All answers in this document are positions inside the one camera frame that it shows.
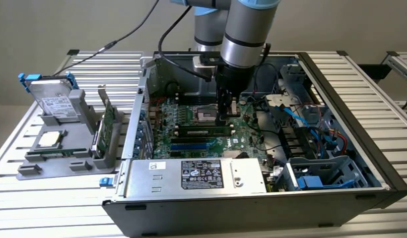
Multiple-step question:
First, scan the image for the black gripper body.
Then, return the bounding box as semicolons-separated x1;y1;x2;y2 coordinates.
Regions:
212;63;254;98

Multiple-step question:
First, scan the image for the black RAM slot bank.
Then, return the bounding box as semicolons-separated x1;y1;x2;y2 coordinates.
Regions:
176;95;218;105

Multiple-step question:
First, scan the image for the green RAM stick with label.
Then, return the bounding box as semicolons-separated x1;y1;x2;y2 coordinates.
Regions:
174;124;230;137

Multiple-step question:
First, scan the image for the bare green RAM stick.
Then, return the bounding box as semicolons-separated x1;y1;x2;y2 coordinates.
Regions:
24;148;88;159

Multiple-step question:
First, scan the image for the CPU socket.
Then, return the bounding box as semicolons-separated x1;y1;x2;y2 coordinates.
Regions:
191;105;220;122

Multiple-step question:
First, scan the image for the black expansion slot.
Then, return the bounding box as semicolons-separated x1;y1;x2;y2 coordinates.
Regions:
170;137;211;145

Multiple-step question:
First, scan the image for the green motherboard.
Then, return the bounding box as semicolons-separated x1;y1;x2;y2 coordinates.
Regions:
146;95;271;160

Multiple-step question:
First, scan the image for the blue expansion slot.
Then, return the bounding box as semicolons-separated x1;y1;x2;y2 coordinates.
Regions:
170;143;207;151

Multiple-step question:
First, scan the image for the metal drive cage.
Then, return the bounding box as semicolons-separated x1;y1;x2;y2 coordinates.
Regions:
265;63;325;126

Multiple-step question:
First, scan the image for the silver chipset heat sink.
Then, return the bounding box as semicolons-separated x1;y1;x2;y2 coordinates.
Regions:
222;150;251;160

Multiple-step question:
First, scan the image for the silver power supply unit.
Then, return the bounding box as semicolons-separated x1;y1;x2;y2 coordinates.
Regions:
123;158;269;197

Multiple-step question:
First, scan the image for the green graphics card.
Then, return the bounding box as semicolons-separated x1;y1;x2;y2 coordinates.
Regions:
89;84;117;159

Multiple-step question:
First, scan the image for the grey disk bay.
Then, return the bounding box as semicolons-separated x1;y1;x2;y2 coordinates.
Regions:
283;155;368;192

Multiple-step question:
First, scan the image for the open black PC case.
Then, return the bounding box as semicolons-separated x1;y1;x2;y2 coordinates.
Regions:
101;50;407;237

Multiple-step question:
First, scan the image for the grey parts rack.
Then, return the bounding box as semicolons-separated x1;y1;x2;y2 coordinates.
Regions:
14;89;132;181

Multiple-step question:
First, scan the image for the hard disk in blue carrier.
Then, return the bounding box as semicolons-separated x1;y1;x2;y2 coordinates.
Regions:
16;71;79;119

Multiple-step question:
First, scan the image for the aluminium slat side table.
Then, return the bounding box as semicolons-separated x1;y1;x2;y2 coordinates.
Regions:
381;51;407;84

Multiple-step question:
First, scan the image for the silver CPU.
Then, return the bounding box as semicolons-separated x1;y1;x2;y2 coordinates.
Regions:
36;131;64;147

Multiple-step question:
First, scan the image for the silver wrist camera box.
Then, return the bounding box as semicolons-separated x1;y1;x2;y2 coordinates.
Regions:
191;52;224;74

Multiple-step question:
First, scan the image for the black camera cable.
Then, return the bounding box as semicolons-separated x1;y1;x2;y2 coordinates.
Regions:
158;5;211;82

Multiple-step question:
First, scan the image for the blue disk wire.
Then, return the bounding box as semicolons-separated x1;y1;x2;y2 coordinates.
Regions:
277;105;325;159

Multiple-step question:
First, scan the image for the red wire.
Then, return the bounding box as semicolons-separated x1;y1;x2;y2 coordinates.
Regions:
317;105;348;154

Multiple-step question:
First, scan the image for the thin black cable with connector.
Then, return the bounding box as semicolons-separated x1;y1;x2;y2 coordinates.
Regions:
52;0;159;76

